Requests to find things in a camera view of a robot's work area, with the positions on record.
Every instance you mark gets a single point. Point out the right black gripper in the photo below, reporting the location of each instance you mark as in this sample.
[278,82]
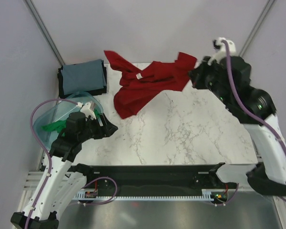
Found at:
[197,73]

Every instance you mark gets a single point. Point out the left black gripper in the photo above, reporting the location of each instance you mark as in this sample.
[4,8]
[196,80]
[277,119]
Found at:
[108,128]

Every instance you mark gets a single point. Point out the red t shirt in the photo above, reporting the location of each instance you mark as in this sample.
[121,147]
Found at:
[139,87]

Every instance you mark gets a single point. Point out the clear teal plastic bin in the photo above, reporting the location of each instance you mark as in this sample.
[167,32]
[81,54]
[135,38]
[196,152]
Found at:
[60,112]

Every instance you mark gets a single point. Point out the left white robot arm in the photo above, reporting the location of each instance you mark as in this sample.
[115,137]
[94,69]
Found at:
[51,198]

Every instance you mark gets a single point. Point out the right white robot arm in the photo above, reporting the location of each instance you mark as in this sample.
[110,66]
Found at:
[255,110]

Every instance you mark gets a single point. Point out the green t shirt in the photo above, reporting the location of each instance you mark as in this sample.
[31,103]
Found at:
[55,126]

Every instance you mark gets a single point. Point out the folded grey-blue t shirt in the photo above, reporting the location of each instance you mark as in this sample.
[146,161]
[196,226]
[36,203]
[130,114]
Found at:
[88,77]

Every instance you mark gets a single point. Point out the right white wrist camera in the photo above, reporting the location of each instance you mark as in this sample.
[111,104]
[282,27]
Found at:
[219,45]

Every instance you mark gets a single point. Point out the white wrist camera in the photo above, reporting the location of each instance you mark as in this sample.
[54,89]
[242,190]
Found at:
[88,109]
[219,45]

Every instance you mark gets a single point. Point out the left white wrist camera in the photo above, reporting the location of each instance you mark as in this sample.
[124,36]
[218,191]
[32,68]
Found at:
[88,109]

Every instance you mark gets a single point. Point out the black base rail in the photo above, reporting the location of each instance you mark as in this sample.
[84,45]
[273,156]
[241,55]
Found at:
[171,180]

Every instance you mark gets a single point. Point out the white slotted cable duct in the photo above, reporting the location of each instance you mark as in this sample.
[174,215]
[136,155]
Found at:
[204,196]

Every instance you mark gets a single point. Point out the right aluminium frame post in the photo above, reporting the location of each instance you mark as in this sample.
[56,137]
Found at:
[257,26]

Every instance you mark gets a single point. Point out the aluminium frame post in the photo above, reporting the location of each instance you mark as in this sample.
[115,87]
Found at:
[35,14]
[257,26]

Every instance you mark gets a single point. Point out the left aluminium frame post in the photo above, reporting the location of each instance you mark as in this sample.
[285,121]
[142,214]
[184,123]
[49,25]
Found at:
[35,14]

